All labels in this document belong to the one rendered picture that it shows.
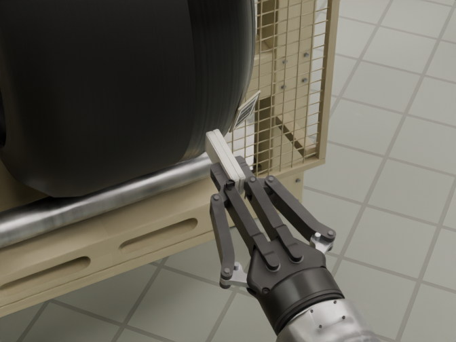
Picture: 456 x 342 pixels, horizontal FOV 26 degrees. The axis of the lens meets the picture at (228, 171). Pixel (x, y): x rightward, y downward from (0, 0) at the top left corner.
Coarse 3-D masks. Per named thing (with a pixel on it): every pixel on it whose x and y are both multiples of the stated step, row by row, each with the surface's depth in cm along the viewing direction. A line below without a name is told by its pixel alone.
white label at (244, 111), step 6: (252, 96) 118; (258, 96) 120; (246, 102) 118; (252, 102) 120; (240, 108) 117; (246, 108) 119; (252, 108) 122; (240, 114) 119; (246, 114) 122; (234, 120) 120; (240, 120) 122; (234, 126) 122
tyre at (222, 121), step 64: (0, 0) 99; (64, 0) 98; (128, 0) 100; (192, 0) 103; (0, 64) 105; (64, 64) 100; (128, 64) 103; (192, 64) 107; (0, 128) 131; (64, 128) 105; (128, 128) 109; (192, 128) 115; (64, 192) 118
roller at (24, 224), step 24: (168, 168) 134; (192, 168) 135; (96, 192) 131; (120, 192) 132; (144, 192) 133; (0, 216) 127; (24, 216) 128; (48, 216) 128; (72, 216) 130; (0, 240) 127
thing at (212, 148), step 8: (208, 136) 105; (208, 144) 105; (216, 144) 104; (208, 152) 106; (216, 152) 104; (216, 160) 104; (224, 160) 103; (224, 168) 103; (232, 168) 102; (232, 176) 102
